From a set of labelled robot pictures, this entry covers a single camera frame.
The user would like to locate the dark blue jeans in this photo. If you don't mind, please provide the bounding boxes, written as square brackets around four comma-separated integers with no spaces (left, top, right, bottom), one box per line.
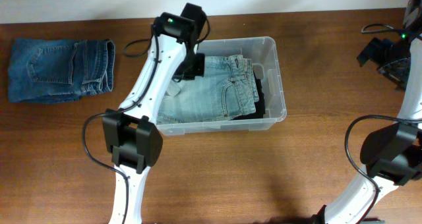
[8,38,115,104]

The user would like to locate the black garment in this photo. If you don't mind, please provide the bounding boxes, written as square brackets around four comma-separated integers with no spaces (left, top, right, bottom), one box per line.
[233,66,266,121]

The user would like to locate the right black cable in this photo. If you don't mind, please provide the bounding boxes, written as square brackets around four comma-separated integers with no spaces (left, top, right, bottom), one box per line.
[344,22,422,224]

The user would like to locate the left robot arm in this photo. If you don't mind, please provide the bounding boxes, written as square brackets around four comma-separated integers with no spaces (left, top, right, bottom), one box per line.
[102,3,210,223]

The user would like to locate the left black cable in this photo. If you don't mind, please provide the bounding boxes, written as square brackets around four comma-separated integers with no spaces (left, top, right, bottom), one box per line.
[81,16,212,224]

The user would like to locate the black cable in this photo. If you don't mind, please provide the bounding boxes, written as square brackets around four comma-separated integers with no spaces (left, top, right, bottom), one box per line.
[344,22,422,224]
[81,16,212,224]

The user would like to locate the light blue jeans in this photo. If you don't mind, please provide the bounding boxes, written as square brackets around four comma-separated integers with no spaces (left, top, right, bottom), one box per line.
[157,55,258,125]

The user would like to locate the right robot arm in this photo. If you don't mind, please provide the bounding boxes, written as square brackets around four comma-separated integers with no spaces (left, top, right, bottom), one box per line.
[309,0,421,223]

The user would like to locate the clear plastic storage container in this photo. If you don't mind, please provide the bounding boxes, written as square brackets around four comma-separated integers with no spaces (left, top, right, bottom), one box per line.
[157,36,287,136]

